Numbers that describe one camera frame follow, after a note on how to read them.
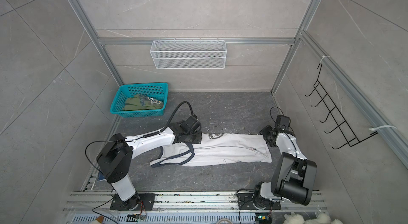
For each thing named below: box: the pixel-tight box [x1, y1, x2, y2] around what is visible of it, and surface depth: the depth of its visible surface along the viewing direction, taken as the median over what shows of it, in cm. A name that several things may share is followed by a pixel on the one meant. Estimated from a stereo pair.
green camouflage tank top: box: [122, 94, 164, 111], surface depth 106 cm
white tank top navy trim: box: [149, 132, 273, 168], surface depth 90 cm
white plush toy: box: [283, 212, 345, 224], surface depth 65 cm
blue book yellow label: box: [97, 171, 107, 183], surface depth 83 cm
